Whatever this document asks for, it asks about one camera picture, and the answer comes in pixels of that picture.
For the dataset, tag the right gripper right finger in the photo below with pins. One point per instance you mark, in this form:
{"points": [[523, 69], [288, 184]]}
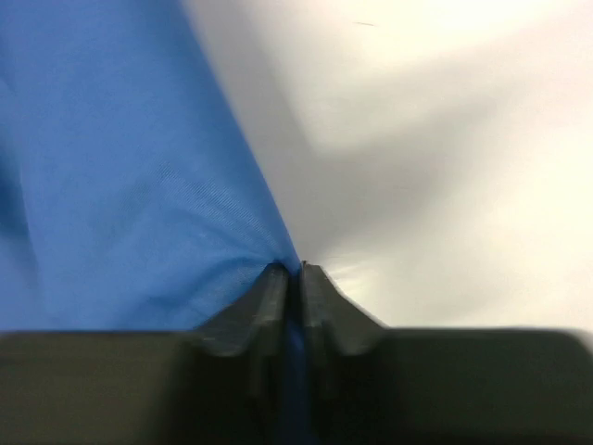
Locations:
{"points": [[340, 343]]}

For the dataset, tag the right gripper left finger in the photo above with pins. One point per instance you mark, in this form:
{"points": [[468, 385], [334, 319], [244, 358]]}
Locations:
{"points": [[239, 357]]}

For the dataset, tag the blue surgical drape cloth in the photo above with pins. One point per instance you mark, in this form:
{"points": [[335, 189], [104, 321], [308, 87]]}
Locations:
{"points": [[132, 212]]}

